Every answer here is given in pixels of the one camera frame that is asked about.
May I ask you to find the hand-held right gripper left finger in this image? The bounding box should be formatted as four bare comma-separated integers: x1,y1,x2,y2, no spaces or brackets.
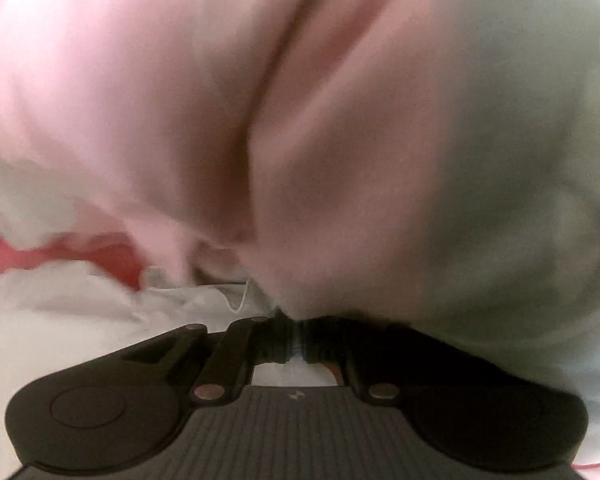
122,310,293,403

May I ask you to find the pink floral bed blanket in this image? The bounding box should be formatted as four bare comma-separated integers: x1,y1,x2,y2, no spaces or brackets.
0,212,147,292

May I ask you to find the white shirt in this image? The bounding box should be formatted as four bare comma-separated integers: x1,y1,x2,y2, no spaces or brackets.
0,0,600,466

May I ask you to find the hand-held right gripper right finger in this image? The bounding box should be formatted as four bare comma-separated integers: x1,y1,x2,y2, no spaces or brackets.
300,317,477,403

